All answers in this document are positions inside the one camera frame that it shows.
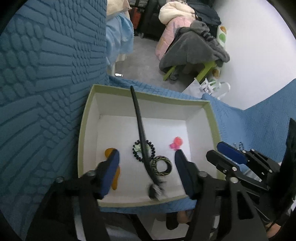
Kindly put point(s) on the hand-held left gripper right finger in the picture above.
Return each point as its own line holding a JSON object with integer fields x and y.
{"x": 185, "y": 173}

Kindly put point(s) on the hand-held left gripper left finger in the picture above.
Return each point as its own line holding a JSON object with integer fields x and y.
{"x": 109, "y": 173}

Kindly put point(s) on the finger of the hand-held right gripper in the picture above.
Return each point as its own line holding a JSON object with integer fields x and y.
{"x": 231, "y": 151}
{"x": 219, "y": 161}

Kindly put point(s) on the orange carrot hair clip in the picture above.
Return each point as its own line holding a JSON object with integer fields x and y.
{"x": 115, "y": 180}

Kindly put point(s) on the pink hair clip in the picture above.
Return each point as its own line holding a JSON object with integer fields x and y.
{"x": 177, "y": 141}

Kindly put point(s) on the green cardboard box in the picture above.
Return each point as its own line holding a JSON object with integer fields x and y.
{"x": 120, "y": 129}

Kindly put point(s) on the black tail comb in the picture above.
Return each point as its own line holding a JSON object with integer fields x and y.
{"x": 141, "y": 125}

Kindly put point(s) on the person's foot in black slipper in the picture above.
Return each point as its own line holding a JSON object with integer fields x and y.
{"x": 179, "y": 219}

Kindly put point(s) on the white flat board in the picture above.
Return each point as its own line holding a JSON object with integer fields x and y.
{"x": 171, "y": 231}

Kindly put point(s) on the white plastic bag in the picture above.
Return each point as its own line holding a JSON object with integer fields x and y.
{"x": 203, "y": 87}

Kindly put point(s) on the green stool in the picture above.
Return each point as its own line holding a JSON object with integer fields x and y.
{"x": 204, "y": 70}

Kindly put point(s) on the grey blanket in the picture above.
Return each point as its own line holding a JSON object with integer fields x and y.
{"x": 194, "y": 49}

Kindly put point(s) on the white board with green dots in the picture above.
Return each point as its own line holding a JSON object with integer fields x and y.
{"x": 222, "y": 37}

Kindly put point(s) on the pink quilt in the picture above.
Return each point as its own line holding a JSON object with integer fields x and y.
{"x": 167, "y": 38}

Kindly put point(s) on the light blue duvet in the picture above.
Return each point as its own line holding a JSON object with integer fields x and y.
{"x": 119, "y": 37}

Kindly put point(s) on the pile of clothes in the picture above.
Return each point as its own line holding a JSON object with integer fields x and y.
{"x": 203, "y": 11}

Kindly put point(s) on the cream plush coat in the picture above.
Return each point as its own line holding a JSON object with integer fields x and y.
{"x": 175, "y": 11}

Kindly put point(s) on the black armchair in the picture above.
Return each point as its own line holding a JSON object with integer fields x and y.
{"x": 151, "y": 20}

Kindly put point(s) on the red suitcase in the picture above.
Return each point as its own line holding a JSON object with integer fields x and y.
{"x": 136, "y": 17}

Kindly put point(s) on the cream pillow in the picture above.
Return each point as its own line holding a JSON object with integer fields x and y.
{"x": 116, "y": 7}

